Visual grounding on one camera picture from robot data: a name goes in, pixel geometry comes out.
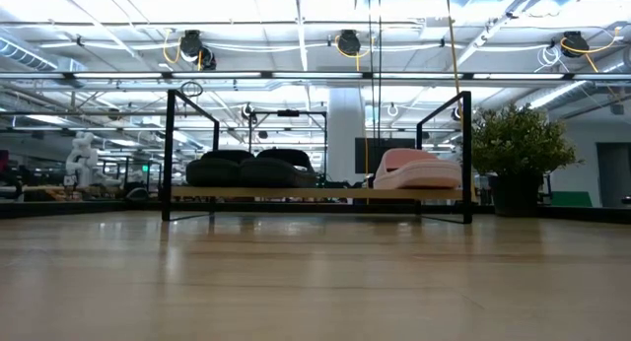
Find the green potted plant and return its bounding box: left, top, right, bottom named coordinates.
left=470, top=102, right=583, bottom=218

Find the white humanoid robot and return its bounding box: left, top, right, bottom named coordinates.
left=64, top=131, right=124, bottom=189

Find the white building pillar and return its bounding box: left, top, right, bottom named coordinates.
left=326, top=87, right=367, bottom=183

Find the black ceiling cord reel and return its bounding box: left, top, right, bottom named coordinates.
left=560, top=30, right=592, bottom=59
left=335, top=29, right=364, bottom=57
left=177, top=29, right=218, bottom=71

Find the black metal wooden board shelf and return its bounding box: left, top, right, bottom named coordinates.
left=161, top=88, right=474, bottom=225

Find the green panel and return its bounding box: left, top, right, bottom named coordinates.
left=549, top=190, right=594, bottom=208

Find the yellow hanging cable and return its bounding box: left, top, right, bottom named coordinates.
left=445, top=0, right=467, bottom=130

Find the black hanging coiled cable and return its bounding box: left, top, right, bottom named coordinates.
left=366, top=0, right=384, bottom=140

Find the black keyboard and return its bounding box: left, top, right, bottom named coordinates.
left=354, top=137, right=418, bottom=175

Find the black rubber slide sandal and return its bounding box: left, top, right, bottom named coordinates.
left=240, top=148, right=318, bottom=189
left=185, top=149, right=257, bottom=188

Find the black background rig frame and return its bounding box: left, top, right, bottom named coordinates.
left=247, top=108, right=329, bottom=187

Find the long ceiling light strip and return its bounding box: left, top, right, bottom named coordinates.
left=0, top=70, right=631, bottom=82

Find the black aluminium table frame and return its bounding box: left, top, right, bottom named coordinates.
left=0, top=200, right=631, bottom=226

